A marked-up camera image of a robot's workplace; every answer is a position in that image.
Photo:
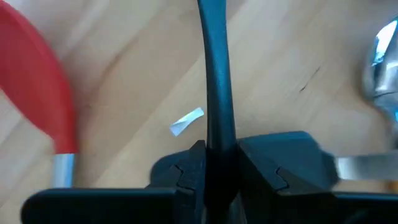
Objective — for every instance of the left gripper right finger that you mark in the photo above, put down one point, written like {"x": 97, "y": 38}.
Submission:
{"x": 264, "y": 165}

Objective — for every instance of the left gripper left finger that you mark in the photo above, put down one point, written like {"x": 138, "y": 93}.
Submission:
{"x": 189, "y": 174}

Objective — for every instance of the black slotted spatula long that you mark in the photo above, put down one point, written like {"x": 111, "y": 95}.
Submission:
{"x": 217, "y": 77}

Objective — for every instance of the red silicone spatula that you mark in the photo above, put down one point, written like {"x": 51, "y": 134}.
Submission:
{"x": 31, "y": 77}

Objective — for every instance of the white paper scrap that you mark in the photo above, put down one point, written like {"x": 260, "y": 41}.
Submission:
{"x": 186, "y": 119}

